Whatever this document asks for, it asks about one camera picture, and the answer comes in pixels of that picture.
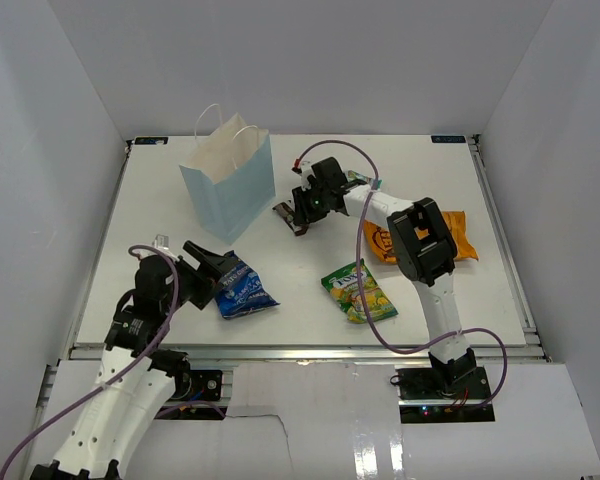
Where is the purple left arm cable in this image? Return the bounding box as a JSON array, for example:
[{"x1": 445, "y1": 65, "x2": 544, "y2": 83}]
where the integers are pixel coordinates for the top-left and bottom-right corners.
[{"x1": 0, "y1": 244, "x2": 228, "y2": 480}]

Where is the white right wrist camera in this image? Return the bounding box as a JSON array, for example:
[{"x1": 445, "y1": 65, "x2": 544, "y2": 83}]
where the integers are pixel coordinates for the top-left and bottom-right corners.
[{"x1": 292, "y1": 158, "x2": 313, "y2": 190}]

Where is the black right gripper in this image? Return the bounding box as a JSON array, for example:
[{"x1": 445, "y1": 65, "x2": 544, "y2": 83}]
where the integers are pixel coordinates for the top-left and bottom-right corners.
[{"x1": 293, "y1": 183, "x2": 331, "y2": 227}]

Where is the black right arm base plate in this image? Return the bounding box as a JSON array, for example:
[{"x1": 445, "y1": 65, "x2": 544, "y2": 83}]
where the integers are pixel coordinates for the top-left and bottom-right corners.
[{"x1": 389, "y1": 367, "x2": 491, "y2": 401}]

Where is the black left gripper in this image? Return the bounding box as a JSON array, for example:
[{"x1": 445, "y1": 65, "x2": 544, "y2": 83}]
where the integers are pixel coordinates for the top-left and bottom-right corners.
[{"x1": 162, "y1": 240, "x2": 239, "y2": 313}]

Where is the light blue paper bag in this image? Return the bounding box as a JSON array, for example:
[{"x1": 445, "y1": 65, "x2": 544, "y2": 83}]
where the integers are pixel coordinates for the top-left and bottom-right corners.
[{"x1": 180, "y1": 113, "x2": 276, "y2": 244}]

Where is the blue Kettle chips bag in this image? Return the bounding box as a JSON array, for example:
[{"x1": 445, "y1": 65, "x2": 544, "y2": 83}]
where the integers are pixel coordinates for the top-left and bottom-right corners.
[{"x1": 215, "y1": 251, "x2": 279, "y2": 320}]

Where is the brown chocolate bar wrapper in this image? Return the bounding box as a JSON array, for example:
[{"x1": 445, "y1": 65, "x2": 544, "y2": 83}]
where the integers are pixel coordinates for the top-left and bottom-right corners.
[{"x1": 272, "y1": 202, "x2": 308, "y2": 237}]

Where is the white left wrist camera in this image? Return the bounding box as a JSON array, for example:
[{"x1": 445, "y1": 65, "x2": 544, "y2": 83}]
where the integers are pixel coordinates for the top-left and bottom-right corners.
[{"x1": 152, "y1": 234, "x2": 170, "y2": 252}]

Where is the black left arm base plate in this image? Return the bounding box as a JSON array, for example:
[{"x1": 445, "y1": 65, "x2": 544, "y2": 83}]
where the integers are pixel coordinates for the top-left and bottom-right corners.
[{"x1": 170, "y1": 369, "x2": 223, "y2": 402}]

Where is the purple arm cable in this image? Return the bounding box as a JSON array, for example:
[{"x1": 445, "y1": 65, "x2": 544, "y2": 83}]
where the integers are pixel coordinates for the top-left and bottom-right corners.
[
  {"x1": 0, "y1": 244, "x2": 228, "y2": 480},
  {"x1": 294, "y1": 139, "x2": 509, "y2": 412}
]

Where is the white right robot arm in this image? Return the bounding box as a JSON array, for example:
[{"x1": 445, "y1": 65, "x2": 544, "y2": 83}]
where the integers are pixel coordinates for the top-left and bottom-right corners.
[{"x1": 292, "y1": 157, "x2": 476, "y2": 399}]

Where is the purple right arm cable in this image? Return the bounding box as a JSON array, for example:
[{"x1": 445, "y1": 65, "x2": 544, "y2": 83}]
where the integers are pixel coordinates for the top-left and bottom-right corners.
[{"x1": 294, "y1": 139, "x2": 509, "y2": 412}]

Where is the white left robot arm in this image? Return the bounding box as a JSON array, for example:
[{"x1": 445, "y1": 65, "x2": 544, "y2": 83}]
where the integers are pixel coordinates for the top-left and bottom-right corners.
[{"x1": 30, "y1": 241, "x2": 237, "y2": 479}]

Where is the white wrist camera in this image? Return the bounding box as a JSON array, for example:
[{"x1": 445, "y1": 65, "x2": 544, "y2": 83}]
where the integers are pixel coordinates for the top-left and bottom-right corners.
[
  {"x1": 152, "y1": 234, "x2": 170, "y2": 252},
  {"x1": 292, "y1": 158, "x2": 313, "y2": 190}
]

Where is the green Fox's candy bag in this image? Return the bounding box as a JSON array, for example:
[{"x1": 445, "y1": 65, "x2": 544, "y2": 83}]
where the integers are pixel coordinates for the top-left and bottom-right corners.
[{"x1": 321, "y1": 259, "x2": 398, "y2": 324}]

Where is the white front cover sheet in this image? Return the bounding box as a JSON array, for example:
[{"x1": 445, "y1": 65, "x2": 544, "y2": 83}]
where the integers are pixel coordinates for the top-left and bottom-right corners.
[{"x1": 28, "y1": 359, "x2": 600, "y2": 469}]

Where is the teal Fox's mint candy bag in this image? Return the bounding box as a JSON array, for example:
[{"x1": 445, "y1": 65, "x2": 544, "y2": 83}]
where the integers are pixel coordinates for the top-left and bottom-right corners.
[{"x1": 346, "y1": 170, "x2": 382, "y2": 189}]

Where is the orange Kettle chips bag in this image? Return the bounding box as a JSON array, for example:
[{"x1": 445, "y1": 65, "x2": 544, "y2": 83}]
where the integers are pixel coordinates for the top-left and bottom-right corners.
[{"x1": 363, "y1": 211, "x2": 479, "y2": 265}]

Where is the aluminium front frame rail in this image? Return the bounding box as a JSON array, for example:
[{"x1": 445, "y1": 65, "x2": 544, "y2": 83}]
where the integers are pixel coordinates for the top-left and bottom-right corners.
[{"x1": 69, "y1": 343, "x2": 545, "y2": 360}]

